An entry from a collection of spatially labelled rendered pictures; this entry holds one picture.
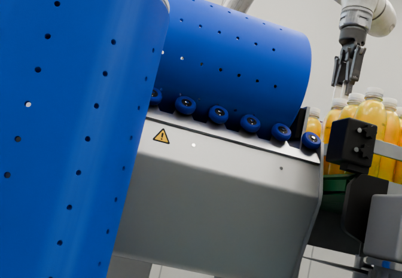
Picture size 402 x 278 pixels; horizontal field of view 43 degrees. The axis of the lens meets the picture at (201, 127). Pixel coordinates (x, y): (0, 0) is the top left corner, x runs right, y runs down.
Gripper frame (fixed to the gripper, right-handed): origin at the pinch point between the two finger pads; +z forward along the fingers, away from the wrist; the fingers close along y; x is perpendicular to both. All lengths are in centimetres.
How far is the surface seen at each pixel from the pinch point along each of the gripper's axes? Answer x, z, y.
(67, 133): -69, 35, 65
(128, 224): -53, 46, 23
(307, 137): -19.4, 18.8, 23.9
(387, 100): -0.8, 5.1, 23.9
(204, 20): -49, 1, 26
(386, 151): -5.5, 19.3, 33.6
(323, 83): 116, -89, -252
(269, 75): -32.1, 8.7, 27.0
